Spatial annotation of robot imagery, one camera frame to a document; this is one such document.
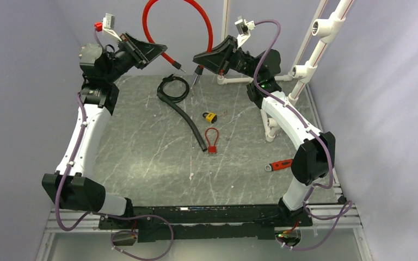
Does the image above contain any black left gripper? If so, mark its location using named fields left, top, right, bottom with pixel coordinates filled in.
left=104, top=32, right=167, bottom=83

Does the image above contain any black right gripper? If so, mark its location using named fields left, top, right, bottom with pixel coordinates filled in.
left=193, top=35, right=260, bottom=81

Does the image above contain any red cable bike lock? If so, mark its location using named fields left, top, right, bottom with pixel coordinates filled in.
left=142, top=1, right=214, bottom=74

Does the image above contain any yellow padlock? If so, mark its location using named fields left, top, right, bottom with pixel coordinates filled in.
left=202, top=112, right=218, bottom=124

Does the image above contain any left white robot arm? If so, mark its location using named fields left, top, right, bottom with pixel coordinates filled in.
left=42, top=33, right=167, bottom=228

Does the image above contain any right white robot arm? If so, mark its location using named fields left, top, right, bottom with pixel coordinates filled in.
left=193, top=36, right=335, bottom=226

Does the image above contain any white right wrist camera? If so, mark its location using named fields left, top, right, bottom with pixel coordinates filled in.
left=235, top=16, right=256, bottom=48

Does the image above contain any coiled black cable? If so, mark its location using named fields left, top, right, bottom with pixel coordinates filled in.
left=157, top=74, right=190, bottom=104

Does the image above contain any black corrugated hose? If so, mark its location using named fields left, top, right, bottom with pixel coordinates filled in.
left=157, top=90, right=208, bottom=153

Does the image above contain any white pvc pipe frame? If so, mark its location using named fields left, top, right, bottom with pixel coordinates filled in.
left=217, top=0, right=354, bottom=142

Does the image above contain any red handled wrench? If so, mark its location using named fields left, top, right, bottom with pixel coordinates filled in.
left=264, top=159, right=293, bottom=172

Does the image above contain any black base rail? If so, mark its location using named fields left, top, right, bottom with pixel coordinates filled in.
left=99, top=204, right=313, bottom=243

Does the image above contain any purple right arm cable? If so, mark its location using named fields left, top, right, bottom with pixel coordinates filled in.
left=253, top=19, right=353, bottom=252

